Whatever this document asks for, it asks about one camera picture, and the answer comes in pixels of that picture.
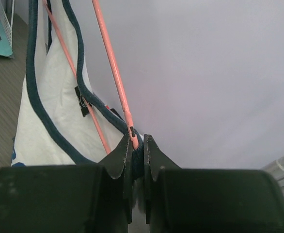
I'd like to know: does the white navy tank top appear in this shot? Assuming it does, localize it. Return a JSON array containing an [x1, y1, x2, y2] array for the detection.
[[10, 0, 144, 182]]

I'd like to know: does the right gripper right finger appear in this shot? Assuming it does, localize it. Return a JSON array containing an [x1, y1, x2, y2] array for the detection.
[[143, 134, 284, 233]]

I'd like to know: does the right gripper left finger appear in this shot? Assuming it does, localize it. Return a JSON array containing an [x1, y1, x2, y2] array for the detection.
[[0, 135, 132, 233]]

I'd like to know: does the white wire wooden shelf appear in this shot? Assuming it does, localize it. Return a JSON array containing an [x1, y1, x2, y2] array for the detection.
[[0, 0, 15, 47]]

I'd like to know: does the pink hanger of white top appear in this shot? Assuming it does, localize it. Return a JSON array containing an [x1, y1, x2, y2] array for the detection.
[[43, 0, 139, 150]]

